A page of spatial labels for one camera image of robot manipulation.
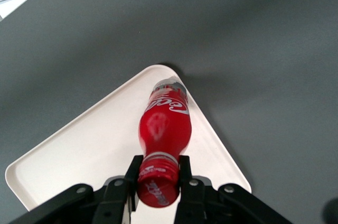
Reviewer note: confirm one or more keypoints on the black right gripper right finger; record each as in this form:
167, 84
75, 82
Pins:
192, 200

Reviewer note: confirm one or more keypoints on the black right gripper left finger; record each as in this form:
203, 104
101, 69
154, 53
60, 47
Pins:
116, 197

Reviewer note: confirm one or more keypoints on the red coke bottle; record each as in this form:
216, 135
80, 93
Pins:
165, 129

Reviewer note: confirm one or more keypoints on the white rectangular tray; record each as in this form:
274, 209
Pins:
92, 142

